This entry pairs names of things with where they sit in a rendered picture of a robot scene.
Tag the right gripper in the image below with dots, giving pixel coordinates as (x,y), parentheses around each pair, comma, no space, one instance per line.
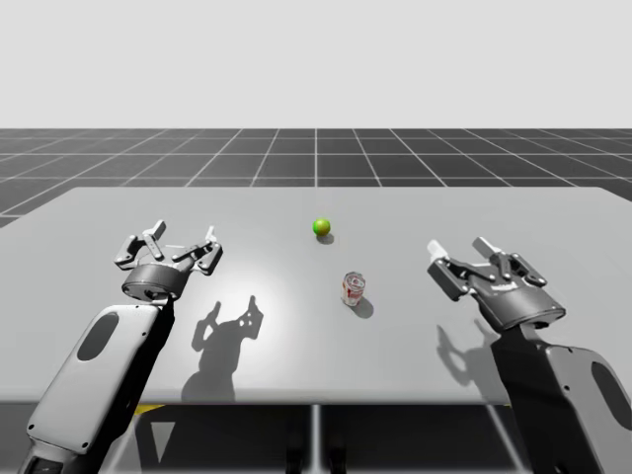
(518,303)

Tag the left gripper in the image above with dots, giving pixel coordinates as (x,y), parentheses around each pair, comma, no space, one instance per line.
(154,281)

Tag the red and white can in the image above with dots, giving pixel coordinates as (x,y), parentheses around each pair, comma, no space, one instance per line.
(353,290)

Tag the green ball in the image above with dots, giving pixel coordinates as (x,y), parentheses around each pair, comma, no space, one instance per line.
(321,226)

